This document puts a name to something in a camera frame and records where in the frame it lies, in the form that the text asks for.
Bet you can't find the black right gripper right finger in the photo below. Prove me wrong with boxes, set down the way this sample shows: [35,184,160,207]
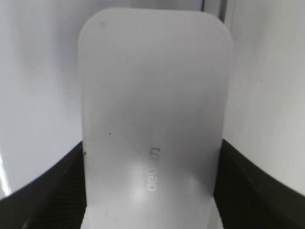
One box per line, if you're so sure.
[213,140,305,229]

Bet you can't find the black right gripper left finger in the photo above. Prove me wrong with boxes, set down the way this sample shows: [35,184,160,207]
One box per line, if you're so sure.
[0,142,86,229]

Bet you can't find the white whiteboard eraser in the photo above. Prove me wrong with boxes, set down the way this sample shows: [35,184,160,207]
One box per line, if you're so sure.
[78,8,233,229]

